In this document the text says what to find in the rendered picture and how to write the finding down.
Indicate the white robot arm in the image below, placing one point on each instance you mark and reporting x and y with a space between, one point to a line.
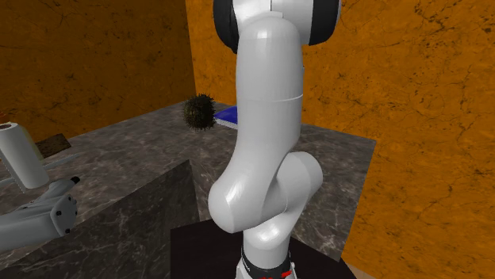
268 127

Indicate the blue book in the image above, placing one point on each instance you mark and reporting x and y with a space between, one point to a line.
229 116

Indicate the dark spiky ball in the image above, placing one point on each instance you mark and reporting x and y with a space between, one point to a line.
199 112

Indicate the black robot stand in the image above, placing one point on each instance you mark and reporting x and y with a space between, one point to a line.
201 255

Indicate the grey paper towel holder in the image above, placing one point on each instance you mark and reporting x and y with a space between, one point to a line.
62 160

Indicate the brown wooden board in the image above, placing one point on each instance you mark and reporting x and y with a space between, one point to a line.
54 145

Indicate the white paper towel roll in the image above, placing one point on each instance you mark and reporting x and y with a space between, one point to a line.
21 154

